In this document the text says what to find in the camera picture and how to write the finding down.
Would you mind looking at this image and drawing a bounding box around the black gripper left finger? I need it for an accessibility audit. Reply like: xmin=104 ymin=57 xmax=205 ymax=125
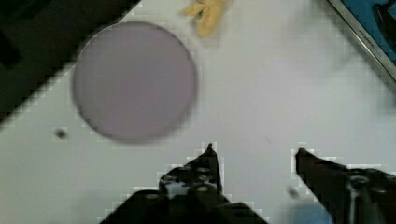
xmin=99 ymin=146 xmax=268 ymax=224

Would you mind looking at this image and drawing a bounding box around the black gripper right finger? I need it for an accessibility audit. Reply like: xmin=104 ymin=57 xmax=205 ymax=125
xmin=295 ymin=148 xmax=396 ymax=224

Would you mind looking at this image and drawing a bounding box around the silver toaster oven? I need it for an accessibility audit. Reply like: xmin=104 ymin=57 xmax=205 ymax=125
xmin=325 ymin=0 xmax=396 ymax=83

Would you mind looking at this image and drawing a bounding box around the purple round plate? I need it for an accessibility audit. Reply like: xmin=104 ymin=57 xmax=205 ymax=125
xmin=73 ymin=21 xmax=198 ymax=143

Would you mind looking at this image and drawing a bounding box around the peeled toy banana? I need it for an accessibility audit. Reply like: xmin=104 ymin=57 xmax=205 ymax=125
xmin=182 ymin=0 xmax=231 ymax=38

